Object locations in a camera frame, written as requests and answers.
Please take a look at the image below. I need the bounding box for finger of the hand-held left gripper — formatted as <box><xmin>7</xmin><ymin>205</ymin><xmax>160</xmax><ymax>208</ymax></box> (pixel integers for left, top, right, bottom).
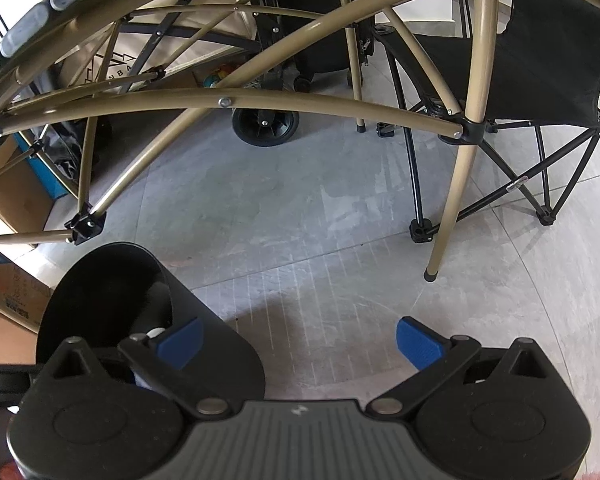
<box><xmin>129</xmin><ymin>360</ymin><xmax>155</xmax><ymax>392</ymax></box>

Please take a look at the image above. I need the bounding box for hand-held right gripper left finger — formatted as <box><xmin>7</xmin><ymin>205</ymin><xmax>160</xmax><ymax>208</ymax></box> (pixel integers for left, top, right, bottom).
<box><xmin>50</xmin><ymin>317</ymin><xmax>232</xmax><ymax>418</ymax></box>

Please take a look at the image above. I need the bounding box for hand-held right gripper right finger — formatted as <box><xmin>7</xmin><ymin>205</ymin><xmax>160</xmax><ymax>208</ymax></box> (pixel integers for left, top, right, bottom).
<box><xmin>366</xmin><ymin>316</ymin><xmax>553</xmax><ymax>418</ymax></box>

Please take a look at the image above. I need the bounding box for black trash bin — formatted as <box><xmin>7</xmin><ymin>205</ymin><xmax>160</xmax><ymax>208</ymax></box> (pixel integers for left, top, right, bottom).
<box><xmin>35</xmin><ymin>241</ymin><xmax>266</xmax><ymax>403</ymax></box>

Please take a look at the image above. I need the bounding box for large cardboard box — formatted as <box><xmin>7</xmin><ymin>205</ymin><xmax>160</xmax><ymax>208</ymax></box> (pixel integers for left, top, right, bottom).
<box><xmin>0</xmin><ymin>130</ymin><xmax>81</xmax><ymax>248</ymax></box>

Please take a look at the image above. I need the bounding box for beige folding wagon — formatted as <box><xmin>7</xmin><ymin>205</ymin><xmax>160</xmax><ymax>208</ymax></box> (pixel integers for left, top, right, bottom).
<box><xmin>45</xmin><ymin>0</ymin><xmax>301</xmax><ymax>150</ymax></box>

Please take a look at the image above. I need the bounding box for olive folding table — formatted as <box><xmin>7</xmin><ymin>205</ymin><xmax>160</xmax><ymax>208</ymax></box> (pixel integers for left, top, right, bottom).
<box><xmin>0</xmin><ymin>0</ymin><xmax>600</xmax><ymax>281</ymax></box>

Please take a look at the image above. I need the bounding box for black folding chair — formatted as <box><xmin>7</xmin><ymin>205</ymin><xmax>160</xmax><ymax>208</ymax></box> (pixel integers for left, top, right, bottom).
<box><xmin>375</xmin><ymin>0</ymin><xmax>600</xmax><ymax>243</ymax></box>

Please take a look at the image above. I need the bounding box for black suitcase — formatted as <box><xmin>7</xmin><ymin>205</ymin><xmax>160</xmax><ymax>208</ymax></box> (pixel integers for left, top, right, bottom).
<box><xmin>275</xmin><ymin>0</ymin><xmax>376</xmax><ymax>86</ymax></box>

